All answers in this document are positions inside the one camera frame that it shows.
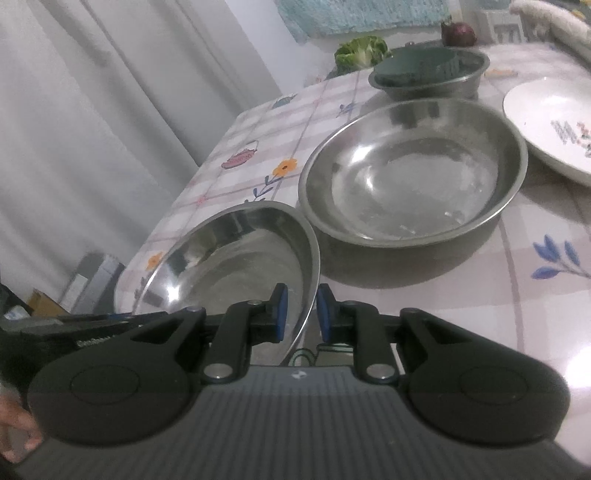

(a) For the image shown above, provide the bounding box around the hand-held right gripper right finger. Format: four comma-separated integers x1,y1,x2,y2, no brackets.
316,283,468,385

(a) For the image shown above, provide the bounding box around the white water dispenser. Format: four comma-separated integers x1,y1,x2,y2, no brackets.
478,6,528,45

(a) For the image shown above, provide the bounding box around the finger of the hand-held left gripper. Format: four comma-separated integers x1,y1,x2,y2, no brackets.
58,311,169,329

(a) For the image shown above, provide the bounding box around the large steel basin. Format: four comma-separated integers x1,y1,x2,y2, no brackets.
298,97,529,274

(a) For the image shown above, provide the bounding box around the dark green ceramic bowl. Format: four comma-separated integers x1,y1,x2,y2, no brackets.
374,48,461,88

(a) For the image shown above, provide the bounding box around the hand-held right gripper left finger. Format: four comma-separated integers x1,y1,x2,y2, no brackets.
131,283,290,384

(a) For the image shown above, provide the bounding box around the cardboard box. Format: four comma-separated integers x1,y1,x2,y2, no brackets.
27,288,66,320

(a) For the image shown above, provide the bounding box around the white printed ceramic plate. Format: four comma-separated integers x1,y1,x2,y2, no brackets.
502,76,591,188

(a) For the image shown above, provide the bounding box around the white curtain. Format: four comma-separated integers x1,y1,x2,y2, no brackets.
0,0,296,319

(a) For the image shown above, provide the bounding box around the red onion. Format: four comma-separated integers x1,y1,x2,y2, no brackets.
440,21,476,47

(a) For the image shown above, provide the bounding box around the blue floral wall cloth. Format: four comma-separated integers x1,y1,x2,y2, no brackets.
274,0,459,41

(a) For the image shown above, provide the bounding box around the grey box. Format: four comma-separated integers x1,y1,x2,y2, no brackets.
60,251,126,315

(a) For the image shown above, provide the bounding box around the small steel plate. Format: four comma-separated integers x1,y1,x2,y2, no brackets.
131,200,322,368

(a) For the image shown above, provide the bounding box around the person's left hand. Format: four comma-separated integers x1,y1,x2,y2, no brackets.
0,392,45,451

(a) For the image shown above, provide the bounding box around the green lettuce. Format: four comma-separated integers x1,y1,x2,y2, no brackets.
335,36,389,71

